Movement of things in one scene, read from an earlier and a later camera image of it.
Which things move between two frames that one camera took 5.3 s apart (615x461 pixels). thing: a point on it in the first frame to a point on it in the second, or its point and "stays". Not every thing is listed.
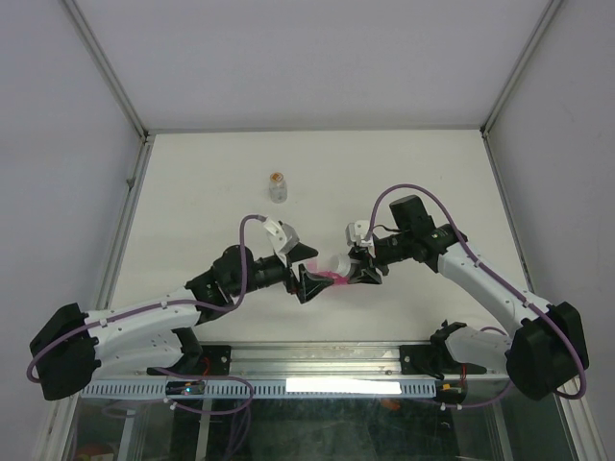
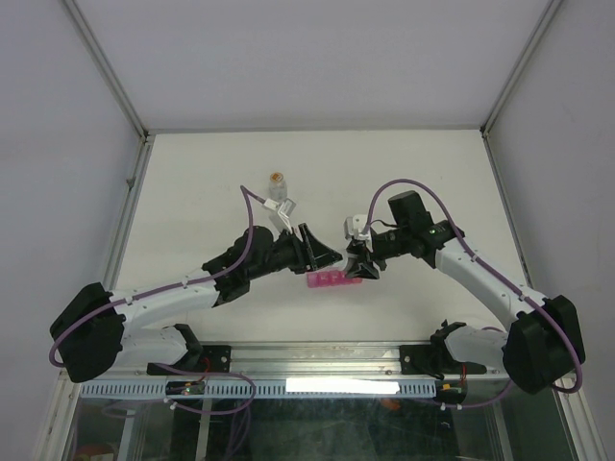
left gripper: (307, 284) to (322, 255)
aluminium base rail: (269, 360) stays
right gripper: (365, 275) stays
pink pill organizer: (337, 279) stays
